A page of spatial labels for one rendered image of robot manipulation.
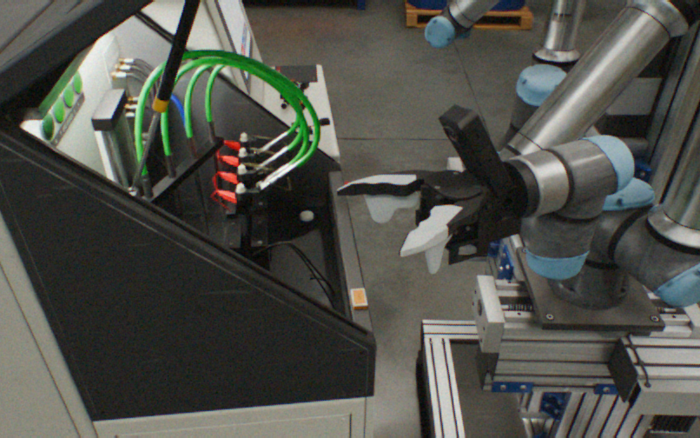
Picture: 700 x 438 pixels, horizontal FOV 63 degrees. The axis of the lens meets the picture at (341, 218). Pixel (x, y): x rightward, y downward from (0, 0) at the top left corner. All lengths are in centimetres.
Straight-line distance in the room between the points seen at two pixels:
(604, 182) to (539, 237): 11
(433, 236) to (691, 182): 49
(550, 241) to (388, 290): 190
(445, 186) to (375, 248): 224
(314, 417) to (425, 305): 138
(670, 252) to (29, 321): 105
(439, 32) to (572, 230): 84
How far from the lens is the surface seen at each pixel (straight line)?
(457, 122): 60
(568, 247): 79
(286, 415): 128
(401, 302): 259
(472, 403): 202
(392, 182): 65
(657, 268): 102
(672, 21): 91
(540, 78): 150
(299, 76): 217
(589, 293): 116
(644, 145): 131
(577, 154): 73
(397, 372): 233
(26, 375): 124
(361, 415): 131
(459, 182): 64
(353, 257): 133
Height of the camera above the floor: 181
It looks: 36 degrees down
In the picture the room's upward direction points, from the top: straight up
